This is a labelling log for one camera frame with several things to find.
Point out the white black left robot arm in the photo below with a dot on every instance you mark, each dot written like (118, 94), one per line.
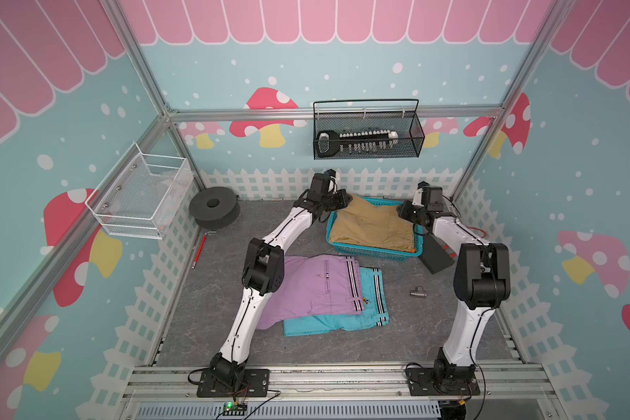
(264, 271)

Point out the teal pants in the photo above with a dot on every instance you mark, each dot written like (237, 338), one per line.
(374, 314)

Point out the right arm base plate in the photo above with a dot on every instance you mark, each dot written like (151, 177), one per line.
(442, 381)

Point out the red handled screwdriver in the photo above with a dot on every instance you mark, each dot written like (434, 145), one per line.
(201, 245)

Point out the purple pants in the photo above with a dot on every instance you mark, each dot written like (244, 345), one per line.
(315, 286)

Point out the green circuit board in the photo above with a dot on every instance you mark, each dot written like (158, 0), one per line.
(234, 409)

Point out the small metal clip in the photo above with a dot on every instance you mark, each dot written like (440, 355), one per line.
(419, 292)

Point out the black socket holder tool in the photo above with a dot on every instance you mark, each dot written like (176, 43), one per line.
(329, 144)

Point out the khaki pants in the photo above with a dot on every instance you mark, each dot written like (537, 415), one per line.
(363, 224)

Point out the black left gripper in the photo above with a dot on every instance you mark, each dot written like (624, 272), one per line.
(342, 202)

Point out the black foam roll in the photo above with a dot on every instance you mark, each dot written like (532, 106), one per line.
(215, 208)

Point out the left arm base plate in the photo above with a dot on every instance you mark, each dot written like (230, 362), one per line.
(250, 383)

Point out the black flat pad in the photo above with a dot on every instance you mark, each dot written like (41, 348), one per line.
(435, 256)

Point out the black wire wall basket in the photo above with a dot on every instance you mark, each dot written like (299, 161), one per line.
(367, 129)

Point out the teal plastic basket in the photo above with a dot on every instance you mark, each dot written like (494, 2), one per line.
(377, 252)

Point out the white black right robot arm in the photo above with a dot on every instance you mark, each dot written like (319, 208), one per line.
(481, 280)

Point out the white wire wall basket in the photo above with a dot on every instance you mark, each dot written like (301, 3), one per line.
(142, 195)

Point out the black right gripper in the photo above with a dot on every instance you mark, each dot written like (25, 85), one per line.
(403, 213)

